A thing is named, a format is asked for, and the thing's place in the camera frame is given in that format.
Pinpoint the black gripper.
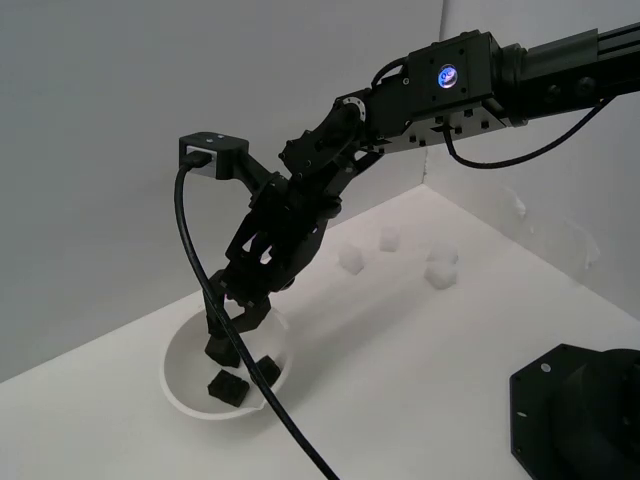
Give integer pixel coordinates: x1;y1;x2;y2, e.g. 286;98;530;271
203;174;344;347

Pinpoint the black foam cube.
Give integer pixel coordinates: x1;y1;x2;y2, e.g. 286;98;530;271
204;333;246;370
207;368;250;407
254;353;281;389

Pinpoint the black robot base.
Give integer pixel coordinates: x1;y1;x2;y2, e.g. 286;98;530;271
508;343;640;480

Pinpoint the white bowl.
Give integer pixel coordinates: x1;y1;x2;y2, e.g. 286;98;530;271
159;305;294;420

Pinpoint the white foam cube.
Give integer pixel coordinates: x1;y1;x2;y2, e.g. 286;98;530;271
378;227;403;253
338;244;365;275
423;260;460;290

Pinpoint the thick black camera cable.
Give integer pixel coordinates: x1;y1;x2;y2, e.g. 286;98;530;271
173;152;346;480

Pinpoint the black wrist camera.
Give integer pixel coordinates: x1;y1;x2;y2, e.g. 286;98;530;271
178;130;281;201

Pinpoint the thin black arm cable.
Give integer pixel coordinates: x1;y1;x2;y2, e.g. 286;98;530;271
442;97;614;169

